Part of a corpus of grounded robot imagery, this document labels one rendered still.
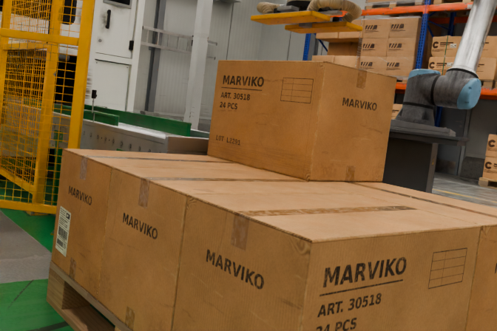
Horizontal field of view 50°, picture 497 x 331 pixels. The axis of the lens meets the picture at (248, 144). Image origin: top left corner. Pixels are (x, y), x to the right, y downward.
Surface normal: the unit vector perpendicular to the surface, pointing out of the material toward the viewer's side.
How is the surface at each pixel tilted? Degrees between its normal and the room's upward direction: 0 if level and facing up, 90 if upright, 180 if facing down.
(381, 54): 91
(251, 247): 90
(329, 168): 90
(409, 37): 88
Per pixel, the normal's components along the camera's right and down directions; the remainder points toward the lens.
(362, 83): 0.63, 0.13
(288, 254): -0.77, -0.06
